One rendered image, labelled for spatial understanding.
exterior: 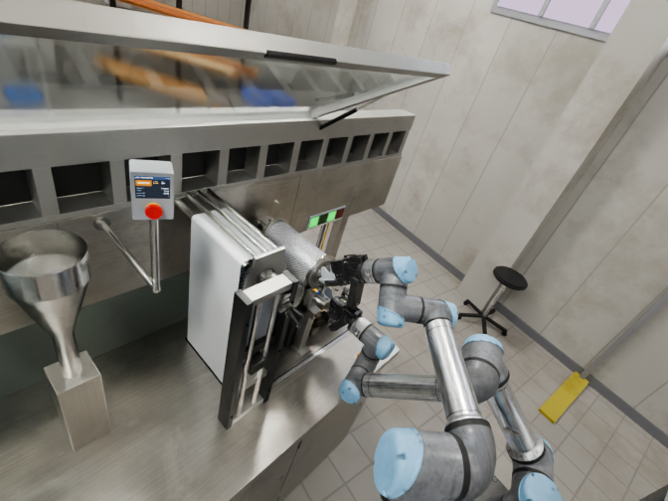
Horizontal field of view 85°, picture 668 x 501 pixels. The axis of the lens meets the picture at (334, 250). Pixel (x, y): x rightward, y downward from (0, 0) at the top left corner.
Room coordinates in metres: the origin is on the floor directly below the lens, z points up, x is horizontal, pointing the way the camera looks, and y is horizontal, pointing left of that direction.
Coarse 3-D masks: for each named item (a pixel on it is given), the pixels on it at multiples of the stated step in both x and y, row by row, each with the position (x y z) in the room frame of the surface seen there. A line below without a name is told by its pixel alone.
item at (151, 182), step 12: (132, 168) 0.53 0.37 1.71; (144, 168) 0.54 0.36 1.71; (156, 168) 0.56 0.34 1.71; (168, 168) 0.57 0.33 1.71; (132, 180) 0.52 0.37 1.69; (144, 180) 0.53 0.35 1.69; (156, 180) 0.54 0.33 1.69; (168, 180) 0.55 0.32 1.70; (132, 192) 0.52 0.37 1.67; (144, 192) 0.53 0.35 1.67; (156, 192) 0.54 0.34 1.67; (168, 192) 0.55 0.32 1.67; (132, 204) 0.52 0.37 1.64; (144, 204) 0.53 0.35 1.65; (156, 204) 0.54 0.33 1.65; (168, 204) 0.55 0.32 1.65; (132, 216) 0.52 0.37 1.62; (144, 216) 0.53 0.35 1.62; (156, 216) 0.53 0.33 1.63; (168, 216) 0.55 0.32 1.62
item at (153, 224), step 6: (150, 222) 0.55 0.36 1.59; (156, 222) 0.56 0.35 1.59; (150, 228) 0.55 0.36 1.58; (156, 228) 0.56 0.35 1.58; (150, 234) 0.55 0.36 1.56; (156, 234) 0.56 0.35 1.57; (150, 240) 0.55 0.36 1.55; (156, 240) 0.56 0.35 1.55; (150, 246) 0.55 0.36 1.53; (156, 246) 0.56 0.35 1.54; (150, 252) 0.55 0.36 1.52; (156, 252) 0.56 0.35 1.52; (150, 258) 0.56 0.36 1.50; (156, 258) 0.56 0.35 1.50; (156, 264) 0.56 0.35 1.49; (156, 270) 0.56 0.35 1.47; (156, 276) 0.56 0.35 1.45; (156, 282) 0.56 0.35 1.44; (156, 288) 0.56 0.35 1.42
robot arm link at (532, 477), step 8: (512, 472) 0.68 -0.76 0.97; (520, 472) 0.66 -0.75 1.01; (528, 472) 0.66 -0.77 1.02; (536, 472) 0.66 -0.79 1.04; (512, 480) 0.65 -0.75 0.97; (520, 480) 0.63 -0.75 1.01; (528, 480) 0.62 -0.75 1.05; (536, 480) 0.62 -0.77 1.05; (544, 480) 0.63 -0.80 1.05; (512, 488) 0.62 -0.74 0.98; (520, 488) 0.60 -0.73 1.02; (528, 488) 0.60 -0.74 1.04; (536, 488) 0.60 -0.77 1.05; (544, 488) 0.61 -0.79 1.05; (552, 488) 0.61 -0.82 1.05; (504, 496) 0.62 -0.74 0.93; (512, 496) 0.60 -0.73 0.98; (520, 496) 0.58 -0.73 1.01; (528, 496) 0.58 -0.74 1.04; (536, 496) 0.58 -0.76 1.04; (544, 496) 0.59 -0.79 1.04; (552, 496) 0.59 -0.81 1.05; (560, 496) 0.60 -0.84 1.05
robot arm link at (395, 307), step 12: (384, 288) 0.78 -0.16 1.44; (396, 288) 0.78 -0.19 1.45; (384, 300) 0.76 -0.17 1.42; (396, 300) 0.75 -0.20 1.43; (408, 300) 0.77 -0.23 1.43; (420, 300) 0.78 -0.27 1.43; (384, 312) 0.73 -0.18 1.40; (396, 312) 0.73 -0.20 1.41; (408, 312) 0.74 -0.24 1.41; (420, 312) 0.75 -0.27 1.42; (384, 324) 0.71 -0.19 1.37; (396, 324) 0.71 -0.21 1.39
